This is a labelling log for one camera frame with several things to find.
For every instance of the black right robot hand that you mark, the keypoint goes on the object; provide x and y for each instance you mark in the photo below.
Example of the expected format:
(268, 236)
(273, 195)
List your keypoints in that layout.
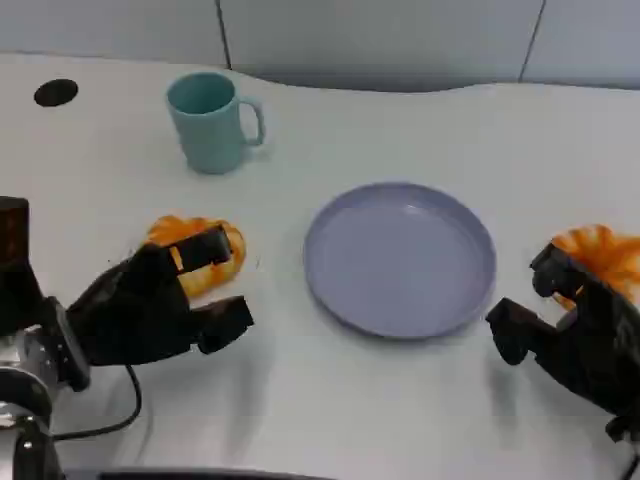
(600, 340)

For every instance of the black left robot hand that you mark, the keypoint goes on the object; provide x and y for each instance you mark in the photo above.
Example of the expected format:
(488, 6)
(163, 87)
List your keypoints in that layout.
(130, 310)

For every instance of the orange toy bread roll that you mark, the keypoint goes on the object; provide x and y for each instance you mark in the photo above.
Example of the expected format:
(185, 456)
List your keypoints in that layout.
(235, 242)
(610, 255)

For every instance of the pale green mug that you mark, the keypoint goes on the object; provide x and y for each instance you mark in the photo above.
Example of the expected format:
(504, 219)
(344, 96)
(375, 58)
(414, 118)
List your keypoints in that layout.
(205, 135)

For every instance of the lilac plate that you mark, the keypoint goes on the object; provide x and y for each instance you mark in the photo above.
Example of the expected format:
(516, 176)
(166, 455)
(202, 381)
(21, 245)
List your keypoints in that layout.
(400, 260)

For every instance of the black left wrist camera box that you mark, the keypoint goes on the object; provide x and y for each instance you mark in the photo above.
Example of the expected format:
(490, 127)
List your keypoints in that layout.
(12, 230)

